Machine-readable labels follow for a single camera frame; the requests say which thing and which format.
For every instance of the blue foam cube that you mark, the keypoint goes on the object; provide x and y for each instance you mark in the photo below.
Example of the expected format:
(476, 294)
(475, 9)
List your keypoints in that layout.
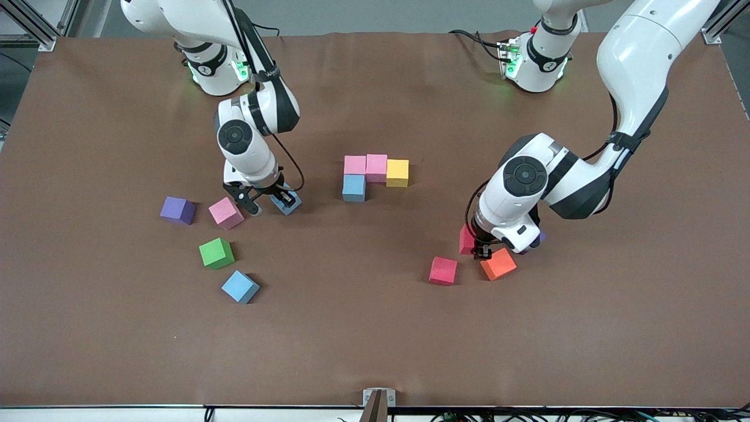
(354, 188)
(239, 286)
(296, 204)

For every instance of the yellow foam cube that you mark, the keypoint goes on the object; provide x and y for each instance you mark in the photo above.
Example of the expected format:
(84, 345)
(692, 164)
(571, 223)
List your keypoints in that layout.
(397, 173)

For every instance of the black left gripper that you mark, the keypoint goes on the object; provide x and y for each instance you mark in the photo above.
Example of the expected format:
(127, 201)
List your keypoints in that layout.
(476, 241)

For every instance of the metal clamp bracket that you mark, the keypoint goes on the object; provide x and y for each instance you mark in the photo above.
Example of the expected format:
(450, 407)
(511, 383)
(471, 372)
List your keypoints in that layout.
(378, 404)

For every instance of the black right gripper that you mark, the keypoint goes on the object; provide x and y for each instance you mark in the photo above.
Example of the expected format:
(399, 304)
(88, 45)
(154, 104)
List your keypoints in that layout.
(274, 189)

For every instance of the aluminium frame profile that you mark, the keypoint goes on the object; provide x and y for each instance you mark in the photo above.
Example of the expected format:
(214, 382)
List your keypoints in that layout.
(713, 36)
(35, 29)
(70, 14)

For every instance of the pink foam cube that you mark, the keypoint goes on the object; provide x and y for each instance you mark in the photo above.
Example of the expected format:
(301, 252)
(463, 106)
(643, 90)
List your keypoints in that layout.
(354, 164)
(377, 168)
(225, 212)

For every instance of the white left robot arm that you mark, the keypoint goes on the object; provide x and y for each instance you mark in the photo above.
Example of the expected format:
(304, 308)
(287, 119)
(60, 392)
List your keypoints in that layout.
(633, 53)

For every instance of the orange foam cube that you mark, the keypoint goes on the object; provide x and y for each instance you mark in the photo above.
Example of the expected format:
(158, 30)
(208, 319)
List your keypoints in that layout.
(501, 266)

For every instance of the brown table mat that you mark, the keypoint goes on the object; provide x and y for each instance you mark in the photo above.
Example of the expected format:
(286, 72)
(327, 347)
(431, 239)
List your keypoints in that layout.
(375, 328)

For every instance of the green foam cube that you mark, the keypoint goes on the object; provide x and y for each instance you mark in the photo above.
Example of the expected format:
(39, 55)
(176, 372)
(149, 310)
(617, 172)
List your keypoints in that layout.
(215, 253)

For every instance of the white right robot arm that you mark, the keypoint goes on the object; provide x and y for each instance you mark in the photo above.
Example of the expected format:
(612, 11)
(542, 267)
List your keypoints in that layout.
(252, 158)

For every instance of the red foam cube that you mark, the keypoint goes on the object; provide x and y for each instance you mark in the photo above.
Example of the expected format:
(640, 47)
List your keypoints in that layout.
(443, 271)
(466, 241)

